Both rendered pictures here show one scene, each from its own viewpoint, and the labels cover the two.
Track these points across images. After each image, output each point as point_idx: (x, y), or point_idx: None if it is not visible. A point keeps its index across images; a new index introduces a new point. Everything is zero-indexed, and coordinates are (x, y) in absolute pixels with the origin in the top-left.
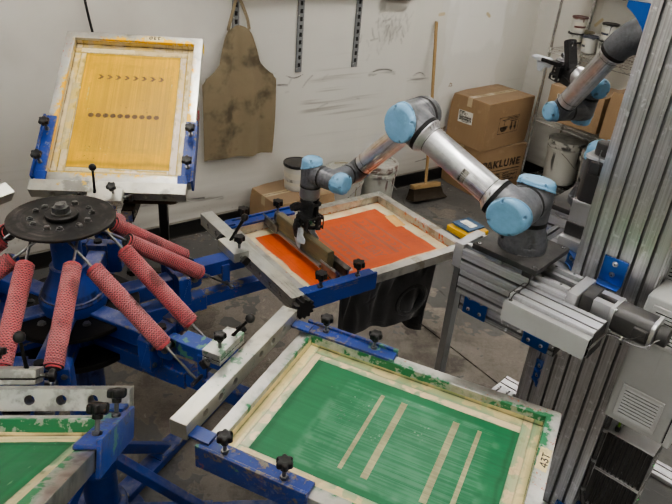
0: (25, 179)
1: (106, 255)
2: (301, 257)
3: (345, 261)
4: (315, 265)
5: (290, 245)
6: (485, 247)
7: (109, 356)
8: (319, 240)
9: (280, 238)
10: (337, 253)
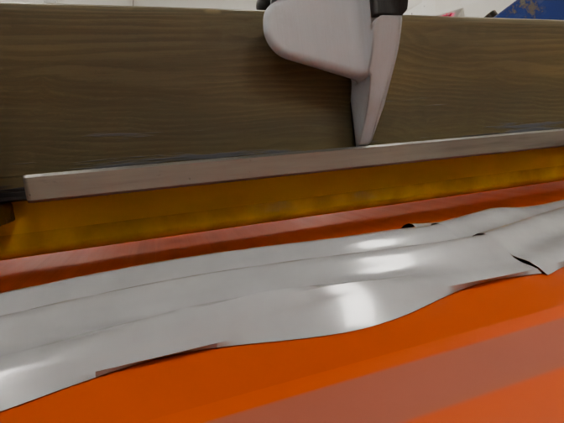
0: None
1: None
2: (326, 217)
3: (104, 412)
4: (201, 242)
5: (477, 199)
6: None
7: None
8: (175, 7)
9: (547, 187)
10: (452, 345)
